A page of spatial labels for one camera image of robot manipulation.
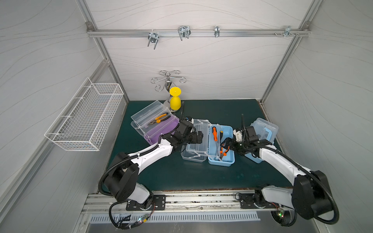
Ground small blue toolbox clear lid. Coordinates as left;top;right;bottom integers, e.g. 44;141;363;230
180;118;236;167

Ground large blue toolbox clear lid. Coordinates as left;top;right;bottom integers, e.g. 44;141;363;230
244;117;279;164

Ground purple toolbox clear lid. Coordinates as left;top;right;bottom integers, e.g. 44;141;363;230
131;101;179;145

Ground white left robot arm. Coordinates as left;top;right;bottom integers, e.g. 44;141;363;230
98;119;204;204

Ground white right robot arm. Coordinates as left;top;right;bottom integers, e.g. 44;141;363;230
214;126;340;225

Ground small orange pliers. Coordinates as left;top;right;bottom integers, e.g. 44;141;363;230
219;146;230;161

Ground orange black pliers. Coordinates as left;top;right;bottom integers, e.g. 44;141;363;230
148;113;171;125

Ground yellow plastic goblet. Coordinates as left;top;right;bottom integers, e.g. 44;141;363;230
170;86;182;111

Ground silver hook stand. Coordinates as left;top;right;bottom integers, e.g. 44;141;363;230
151;70;187;92

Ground metal double hook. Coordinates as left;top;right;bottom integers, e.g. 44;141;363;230
177;26;191;41

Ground small metal hook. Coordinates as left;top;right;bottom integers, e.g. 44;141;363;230
214;26;220;38

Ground orange handled screwdriver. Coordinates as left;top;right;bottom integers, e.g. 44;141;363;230
212;126;218;142

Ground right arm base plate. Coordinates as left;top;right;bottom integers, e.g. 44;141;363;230
235;192;278;209

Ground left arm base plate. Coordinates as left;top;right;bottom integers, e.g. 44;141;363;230
126;195;166;211

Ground white wire basket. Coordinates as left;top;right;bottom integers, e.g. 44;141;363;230
44;78;124;151

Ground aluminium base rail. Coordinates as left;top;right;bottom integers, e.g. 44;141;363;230
81;190;321;215

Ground metal bracket hook right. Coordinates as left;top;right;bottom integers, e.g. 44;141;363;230
274;26;300;38

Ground aluminium cross rail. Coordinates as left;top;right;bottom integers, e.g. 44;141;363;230
87;28;311;38

